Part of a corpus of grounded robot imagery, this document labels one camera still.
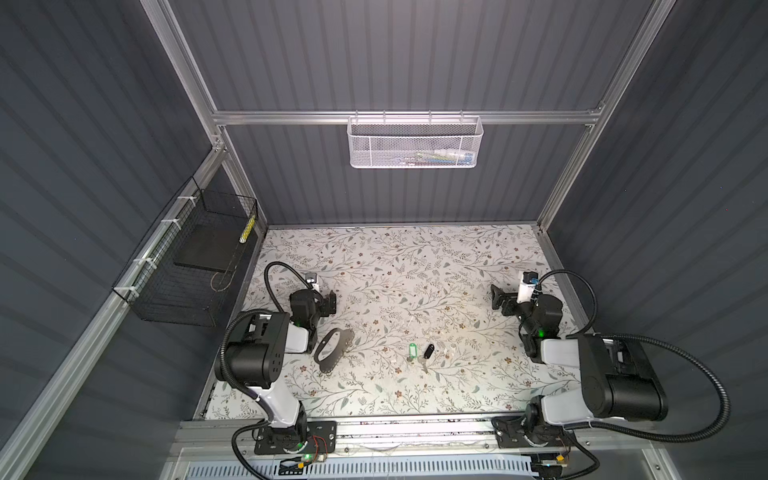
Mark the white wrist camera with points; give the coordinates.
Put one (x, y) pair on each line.
(527, 288)
(312, 279)

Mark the white vented strip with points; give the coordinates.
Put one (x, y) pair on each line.
(479, 466)

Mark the white wire mesh basket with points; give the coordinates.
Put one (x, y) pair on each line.
(374, 141)

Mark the black pad in basket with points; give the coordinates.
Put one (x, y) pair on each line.
(211, 249)

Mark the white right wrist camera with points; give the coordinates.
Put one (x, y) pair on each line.
(527, 288)

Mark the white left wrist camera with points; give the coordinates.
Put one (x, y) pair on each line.
(312, 279)

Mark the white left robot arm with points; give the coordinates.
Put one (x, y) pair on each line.
(256, 344)

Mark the green key tag with key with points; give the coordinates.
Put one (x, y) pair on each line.
(412, 352)

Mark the black wire basket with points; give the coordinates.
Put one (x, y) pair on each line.
(190, 270)

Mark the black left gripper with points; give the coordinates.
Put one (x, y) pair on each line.
(327, 303)

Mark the items in white basket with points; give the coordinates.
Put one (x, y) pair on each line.
(439, 157)

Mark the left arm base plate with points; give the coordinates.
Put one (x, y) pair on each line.
(316, 437)

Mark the aluminium mounting rail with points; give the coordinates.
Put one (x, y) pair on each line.
(463, 433)

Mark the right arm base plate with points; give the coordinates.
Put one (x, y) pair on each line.
(518, 432)

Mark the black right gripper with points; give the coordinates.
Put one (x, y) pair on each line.
(510, 303)

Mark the yellow marker in basket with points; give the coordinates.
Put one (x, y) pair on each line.
(243, 238)

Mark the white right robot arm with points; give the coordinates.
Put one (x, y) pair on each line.
(616, 377)

